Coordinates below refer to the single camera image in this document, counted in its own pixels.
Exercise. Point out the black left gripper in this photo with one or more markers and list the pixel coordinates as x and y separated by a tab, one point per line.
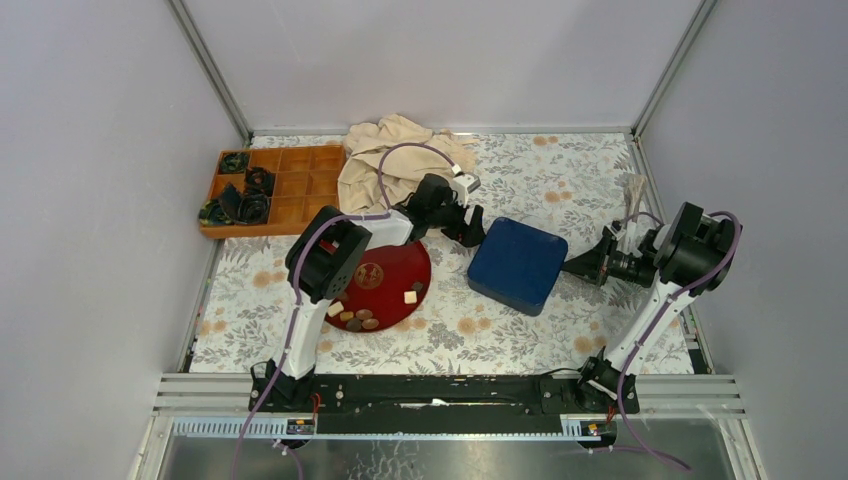
472	234

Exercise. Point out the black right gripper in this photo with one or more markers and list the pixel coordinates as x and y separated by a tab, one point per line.
593	265

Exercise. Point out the navy box lid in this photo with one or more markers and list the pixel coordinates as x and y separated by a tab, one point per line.
517	265

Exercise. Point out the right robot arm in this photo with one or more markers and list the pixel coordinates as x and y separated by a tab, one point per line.
675	263

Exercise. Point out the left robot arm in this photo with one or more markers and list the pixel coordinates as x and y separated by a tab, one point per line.
324	259

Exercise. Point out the floral tablecloth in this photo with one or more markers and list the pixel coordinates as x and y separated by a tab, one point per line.
569	185

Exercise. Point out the red round tray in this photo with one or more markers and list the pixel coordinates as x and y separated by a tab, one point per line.
373	300

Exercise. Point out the beige crumpled cloth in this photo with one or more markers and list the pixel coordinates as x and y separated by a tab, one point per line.
387	159

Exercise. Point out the wooden compartment tray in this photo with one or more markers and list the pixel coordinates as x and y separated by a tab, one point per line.
300	181

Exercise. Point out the dark rolled tie patterned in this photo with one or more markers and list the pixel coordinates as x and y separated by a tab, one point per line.
253	209

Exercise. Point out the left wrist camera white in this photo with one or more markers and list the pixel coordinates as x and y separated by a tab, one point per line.
463	184

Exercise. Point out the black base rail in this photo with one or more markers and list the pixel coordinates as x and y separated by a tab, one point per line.
452	405

